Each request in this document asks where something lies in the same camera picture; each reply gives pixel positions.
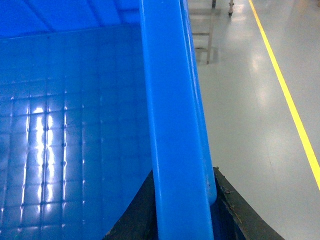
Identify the large blue plastic crate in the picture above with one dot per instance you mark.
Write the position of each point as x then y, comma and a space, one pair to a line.
95, 95

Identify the stainless steel frame table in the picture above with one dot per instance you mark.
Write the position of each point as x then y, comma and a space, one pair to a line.
210, 24

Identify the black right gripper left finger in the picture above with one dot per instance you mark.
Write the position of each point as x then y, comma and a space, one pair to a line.
139, 221

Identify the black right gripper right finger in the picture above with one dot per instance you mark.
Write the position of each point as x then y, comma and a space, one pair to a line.
232, 216

